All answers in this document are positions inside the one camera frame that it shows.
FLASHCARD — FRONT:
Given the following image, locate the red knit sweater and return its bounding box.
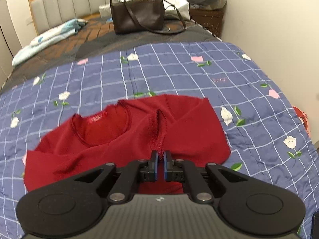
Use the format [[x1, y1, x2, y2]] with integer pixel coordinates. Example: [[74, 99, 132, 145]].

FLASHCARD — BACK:
[[24, 94, 230, 191]]

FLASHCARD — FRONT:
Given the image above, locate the blue floral checked quilt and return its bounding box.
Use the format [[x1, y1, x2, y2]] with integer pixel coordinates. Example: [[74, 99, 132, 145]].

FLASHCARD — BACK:
[[1, 42, 318, 238]]

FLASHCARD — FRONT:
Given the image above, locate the red white round object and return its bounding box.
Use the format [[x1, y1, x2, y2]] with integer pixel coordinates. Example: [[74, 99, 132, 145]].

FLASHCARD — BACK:
[[292, 106, 311, 137]]

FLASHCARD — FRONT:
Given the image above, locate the brown bamboo sleeping mat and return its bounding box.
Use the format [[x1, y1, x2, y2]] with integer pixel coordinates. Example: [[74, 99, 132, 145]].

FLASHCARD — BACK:
[[26, 18, 118, 65]]

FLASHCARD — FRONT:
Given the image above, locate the dark wooden nightstand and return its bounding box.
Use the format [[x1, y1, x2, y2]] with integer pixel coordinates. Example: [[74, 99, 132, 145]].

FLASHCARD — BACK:
[[189, 8, 225, 37]]

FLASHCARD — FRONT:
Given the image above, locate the dark brown leather handbag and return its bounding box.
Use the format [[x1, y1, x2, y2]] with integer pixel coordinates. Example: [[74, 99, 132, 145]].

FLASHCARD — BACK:
[[110, 0, 186, 35]]

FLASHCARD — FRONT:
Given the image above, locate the light blue folded pillow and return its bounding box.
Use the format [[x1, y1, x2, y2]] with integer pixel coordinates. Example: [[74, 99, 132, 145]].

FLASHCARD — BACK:
[[12, 18, 88, 68]]

